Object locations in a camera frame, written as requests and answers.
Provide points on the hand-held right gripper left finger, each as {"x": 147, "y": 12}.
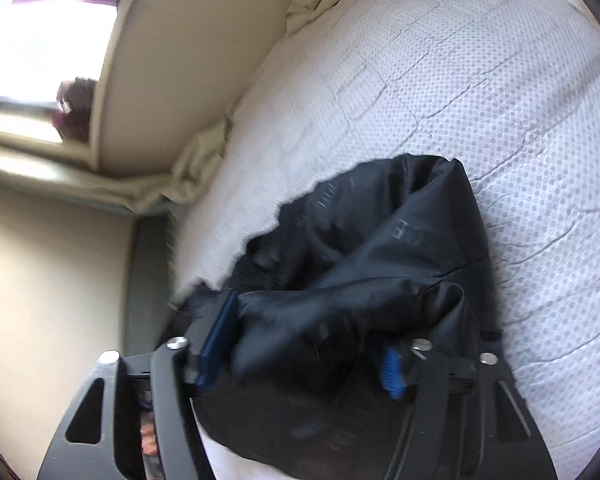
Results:
{"x": 215, "y": 345}

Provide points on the white quilted bed cover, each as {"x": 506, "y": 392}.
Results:
{"x": 480, "y": 85}

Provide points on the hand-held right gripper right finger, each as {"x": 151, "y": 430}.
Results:
{"x": 392, "y": 372}

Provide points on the dark glass jar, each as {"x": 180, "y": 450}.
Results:
{"x": 77, "y": 107}

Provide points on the dark navy buttoned coat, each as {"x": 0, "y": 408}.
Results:
{"x": 360, "y": 260}

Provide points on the grey bed frame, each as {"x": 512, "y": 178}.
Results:
{"x": 147, "y": 280}

